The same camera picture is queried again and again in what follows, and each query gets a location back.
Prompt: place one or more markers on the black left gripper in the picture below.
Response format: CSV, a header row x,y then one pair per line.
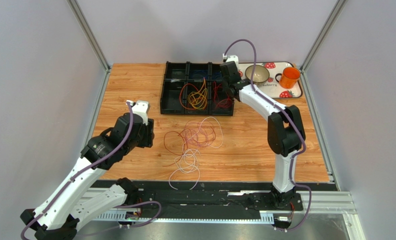
x,y
148,141

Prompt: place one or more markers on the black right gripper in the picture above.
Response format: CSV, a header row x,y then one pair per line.
x,y
229,71

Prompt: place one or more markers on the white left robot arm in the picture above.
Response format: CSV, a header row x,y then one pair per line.
x,y
61,216

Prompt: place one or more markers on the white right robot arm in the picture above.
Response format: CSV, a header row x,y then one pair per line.
x,y
285,131

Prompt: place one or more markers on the beige ceramic bowl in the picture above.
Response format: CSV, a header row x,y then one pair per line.
x,y
259,73

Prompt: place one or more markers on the black compartment organizer tray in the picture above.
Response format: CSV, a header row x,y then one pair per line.
x,y
194,89

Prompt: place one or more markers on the strawberry print serving tray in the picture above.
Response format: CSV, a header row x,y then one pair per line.
x,y
272,88

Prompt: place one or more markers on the orange mug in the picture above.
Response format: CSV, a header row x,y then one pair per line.
x,y
288,78

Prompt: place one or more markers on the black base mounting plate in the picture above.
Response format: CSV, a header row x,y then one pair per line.
x,y
214,200

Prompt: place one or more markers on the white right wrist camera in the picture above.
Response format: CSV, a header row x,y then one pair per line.
x,y
231,58

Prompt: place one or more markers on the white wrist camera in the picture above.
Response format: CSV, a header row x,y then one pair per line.
x,y
231,58
140,108

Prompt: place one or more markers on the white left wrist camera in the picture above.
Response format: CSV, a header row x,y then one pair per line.
x,y
140,108

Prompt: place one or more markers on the right aluminium corner post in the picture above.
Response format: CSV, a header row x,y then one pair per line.
x,y
327,26

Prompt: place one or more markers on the aluminium corner frame post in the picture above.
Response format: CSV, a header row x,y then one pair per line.
x,y
82,20

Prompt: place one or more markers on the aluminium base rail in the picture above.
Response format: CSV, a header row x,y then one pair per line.
x,y
321,202

